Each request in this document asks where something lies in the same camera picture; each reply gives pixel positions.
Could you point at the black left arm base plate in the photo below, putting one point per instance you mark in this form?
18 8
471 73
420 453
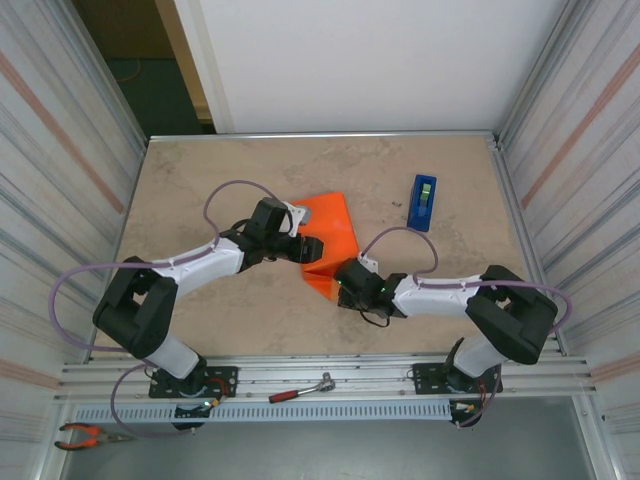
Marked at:
225 375

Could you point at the yellow power connector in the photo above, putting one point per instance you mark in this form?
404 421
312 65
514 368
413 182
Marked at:
469 408
212 402

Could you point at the wide aluminium frame rail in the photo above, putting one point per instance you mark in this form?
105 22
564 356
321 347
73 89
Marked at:
370 385

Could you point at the orange wrapping paper sheet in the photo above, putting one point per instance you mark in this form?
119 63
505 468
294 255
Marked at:
335 225

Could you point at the thin aluminium frame rail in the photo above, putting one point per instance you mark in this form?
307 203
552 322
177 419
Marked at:
325 136

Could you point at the blue tape dispenser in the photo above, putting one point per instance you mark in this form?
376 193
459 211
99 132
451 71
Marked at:
415 215

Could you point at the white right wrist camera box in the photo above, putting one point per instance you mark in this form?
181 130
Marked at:
369 262

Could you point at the beige door frame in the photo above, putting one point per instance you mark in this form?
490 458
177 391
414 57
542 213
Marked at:
186 65

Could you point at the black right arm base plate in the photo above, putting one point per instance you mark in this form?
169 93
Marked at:
425 372

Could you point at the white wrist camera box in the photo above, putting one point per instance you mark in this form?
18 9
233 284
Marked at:
297 210
369 262

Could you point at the slanted aluminium frame rail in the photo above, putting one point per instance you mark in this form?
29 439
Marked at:
506 175

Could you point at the green tape roll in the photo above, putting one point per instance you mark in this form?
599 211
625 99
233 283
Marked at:
425 195

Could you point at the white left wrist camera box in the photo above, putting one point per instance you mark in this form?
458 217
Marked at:
297 210

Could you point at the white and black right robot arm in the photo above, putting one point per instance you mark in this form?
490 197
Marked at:
440 300

